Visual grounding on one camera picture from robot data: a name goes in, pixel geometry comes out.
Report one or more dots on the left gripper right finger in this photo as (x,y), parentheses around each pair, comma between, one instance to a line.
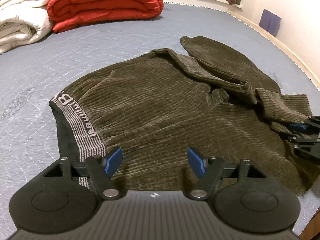
(243,195)

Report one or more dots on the red folded quilt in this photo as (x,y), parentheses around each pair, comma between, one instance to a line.
(70,14)

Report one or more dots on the olive green corduroy pants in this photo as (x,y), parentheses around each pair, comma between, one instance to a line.
(157,105)

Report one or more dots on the white folded blanket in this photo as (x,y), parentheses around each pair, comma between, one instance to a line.
(23,22)

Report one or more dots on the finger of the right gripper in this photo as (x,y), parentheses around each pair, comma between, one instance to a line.
(300,127)

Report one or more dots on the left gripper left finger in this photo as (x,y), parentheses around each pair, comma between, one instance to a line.
(66,194)

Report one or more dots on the purple box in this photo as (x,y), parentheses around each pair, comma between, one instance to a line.
(270,22)

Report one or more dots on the grey quilted mattress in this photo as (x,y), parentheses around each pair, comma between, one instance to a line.
(31,75)

